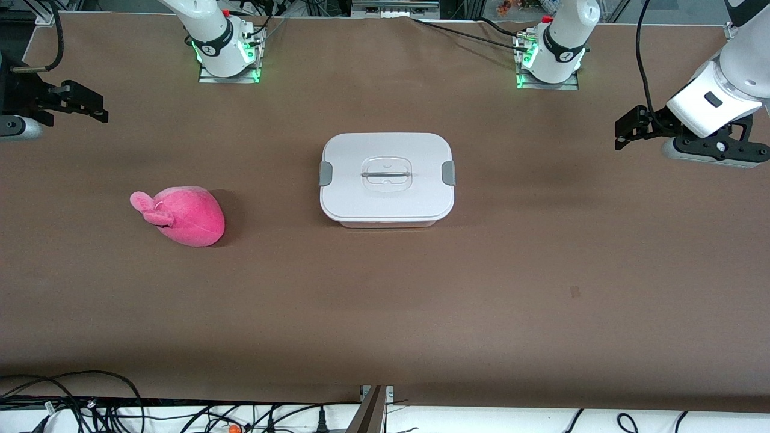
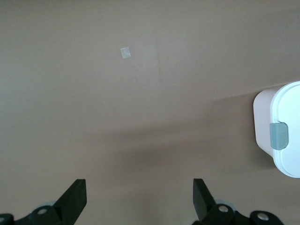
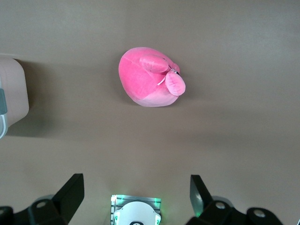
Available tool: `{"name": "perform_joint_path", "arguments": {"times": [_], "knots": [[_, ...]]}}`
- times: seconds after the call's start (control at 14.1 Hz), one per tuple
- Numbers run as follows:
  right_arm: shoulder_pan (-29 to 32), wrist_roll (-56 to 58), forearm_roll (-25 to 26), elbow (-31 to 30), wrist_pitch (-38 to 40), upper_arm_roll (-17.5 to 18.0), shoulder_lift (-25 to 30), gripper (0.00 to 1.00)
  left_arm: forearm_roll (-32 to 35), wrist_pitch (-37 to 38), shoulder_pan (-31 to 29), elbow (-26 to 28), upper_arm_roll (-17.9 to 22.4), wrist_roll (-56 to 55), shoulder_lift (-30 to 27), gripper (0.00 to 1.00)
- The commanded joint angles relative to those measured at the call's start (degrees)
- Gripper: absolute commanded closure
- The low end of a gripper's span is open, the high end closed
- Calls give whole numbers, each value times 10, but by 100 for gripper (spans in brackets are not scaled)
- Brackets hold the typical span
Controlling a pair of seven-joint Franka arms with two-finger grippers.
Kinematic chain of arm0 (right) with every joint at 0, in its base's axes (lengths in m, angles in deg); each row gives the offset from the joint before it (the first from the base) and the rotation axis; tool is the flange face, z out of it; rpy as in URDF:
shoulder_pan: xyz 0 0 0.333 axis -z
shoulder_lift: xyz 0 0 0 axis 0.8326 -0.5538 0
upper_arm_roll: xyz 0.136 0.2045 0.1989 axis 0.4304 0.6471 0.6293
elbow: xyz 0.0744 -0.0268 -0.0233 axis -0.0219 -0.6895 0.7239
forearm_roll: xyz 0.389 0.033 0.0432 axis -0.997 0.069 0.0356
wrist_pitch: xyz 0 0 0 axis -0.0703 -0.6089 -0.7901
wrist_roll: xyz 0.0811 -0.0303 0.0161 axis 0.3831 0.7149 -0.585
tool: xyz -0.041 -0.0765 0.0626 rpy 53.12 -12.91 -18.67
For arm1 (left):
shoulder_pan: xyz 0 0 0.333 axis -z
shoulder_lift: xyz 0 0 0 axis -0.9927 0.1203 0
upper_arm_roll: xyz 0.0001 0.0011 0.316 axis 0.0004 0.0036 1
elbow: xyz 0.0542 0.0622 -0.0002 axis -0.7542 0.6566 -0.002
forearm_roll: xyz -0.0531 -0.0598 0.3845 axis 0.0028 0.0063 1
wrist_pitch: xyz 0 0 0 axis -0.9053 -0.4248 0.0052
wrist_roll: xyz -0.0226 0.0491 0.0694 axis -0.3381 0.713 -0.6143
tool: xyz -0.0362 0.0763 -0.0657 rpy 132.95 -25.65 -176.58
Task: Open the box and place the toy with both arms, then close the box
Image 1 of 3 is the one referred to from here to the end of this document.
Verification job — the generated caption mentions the large looping black cable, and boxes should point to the large looping black cable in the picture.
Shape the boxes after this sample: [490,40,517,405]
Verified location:
[0,369,146,433]

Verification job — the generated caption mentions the brown table cover sheet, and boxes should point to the brown table cover sheet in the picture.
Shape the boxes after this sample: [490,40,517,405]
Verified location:
[0,12,770,413]

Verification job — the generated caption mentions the short black table cable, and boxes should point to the short black table cable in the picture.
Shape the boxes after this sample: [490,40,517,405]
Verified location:
[478,17,530,38]

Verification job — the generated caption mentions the aluminium frame post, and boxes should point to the aluminium frame post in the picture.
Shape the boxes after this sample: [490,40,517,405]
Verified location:
[346,385,395,433]

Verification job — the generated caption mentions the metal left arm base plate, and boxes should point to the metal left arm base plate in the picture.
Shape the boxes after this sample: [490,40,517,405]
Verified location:
[513,30,580,91]

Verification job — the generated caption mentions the white container lid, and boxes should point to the white container lid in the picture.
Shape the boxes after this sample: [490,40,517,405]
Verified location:
[319,132,456,222]

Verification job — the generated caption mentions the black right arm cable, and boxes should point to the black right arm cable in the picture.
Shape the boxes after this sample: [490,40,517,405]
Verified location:
[11,0,65,74]

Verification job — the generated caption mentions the aluminium profile rail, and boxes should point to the aluminium profile rail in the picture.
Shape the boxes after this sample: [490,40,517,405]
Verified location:
[352,0,441,19]

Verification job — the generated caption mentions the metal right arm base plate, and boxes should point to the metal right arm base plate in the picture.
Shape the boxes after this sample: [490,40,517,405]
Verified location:
[199,27,263,84]

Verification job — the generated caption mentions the pink plush toy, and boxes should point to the pink plush toy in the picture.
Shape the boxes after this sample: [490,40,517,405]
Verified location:
[129,185,226,248]

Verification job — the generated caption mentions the translucent pink plastic box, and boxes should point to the translucent pink plastic box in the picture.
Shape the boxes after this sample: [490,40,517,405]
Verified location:
[328,213,449,229]

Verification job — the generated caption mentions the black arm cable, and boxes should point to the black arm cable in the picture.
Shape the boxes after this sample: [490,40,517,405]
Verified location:
[635,0,665,121]
[11,0,65,74]

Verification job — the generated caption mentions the long black table cable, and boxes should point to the long black table cable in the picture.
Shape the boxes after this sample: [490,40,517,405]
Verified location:
[412,18,531,54]

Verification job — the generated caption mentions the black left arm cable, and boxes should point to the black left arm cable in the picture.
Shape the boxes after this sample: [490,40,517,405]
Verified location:
[635,0,665,121]

